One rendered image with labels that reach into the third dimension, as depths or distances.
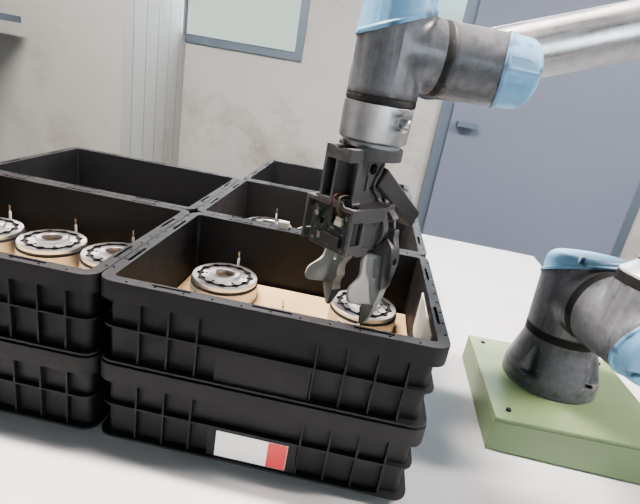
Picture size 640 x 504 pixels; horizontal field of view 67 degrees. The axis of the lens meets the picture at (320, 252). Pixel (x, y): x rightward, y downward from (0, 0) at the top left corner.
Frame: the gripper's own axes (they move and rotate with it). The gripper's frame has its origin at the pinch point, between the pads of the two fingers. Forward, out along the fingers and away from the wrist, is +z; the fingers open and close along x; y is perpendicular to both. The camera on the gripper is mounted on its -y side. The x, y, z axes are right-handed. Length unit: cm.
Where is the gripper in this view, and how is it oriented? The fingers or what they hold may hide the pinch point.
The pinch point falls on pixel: (350, 302)
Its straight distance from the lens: 61.3
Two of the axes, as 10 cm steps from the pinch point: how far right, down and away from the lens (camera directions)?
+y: -7.1, 1.3, -7.0
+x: 6.9, 3.6, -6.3
